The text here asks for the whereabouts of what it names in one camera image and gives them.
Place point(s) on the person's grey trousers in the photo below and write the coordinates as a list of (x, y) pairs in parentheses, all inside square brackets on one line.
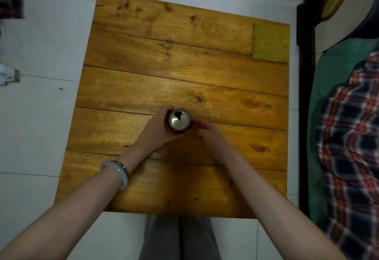
[(177, 239)]

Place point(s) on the person's left hand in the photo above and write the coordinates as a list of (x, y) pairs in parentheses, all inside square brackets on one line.
[(154, 135)]

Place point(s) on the wooden table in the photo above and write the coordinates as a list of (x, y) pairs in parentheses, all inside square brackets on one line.
[(177, 76)]

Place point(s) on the person's right forearm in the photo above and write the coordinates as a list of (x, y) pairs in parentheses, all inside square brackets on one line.
[(272, 218)]

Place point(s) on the cream sofa with green cover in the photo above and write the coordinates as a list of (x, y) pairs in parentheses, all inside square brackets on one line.
[(340, 17)]

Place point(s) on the pale jade bangle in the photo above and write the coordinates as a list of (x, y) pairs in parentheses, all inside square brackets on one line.
[(118, 174)]

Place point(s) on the person's right hand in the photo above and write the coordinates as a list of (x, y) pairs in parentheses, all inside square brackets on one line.
[(211, 141)]

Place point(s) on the pile of clothes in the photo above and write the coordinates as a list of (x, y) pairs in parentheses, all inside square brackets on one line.
[(10, 2)]

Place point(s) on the yellow cloth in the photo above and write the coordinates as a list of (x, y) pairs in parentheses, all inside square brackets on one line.
[(271, 43)]

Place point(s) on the blue Pepsi can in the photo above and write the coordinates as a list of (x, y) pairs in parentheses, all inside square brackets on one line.
[(179, 120)]

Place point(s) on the white power strip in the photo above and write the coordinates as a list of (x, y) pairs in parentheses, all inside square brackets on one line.
[(9, 76)]

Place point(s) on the plaid blanket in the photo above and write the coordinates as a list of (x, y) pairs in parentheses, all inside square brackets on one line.
[(349, 150)]

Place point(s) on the person's left forearm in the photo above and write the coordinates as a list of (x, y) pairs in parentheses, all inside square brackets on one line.
[(59, 224)]

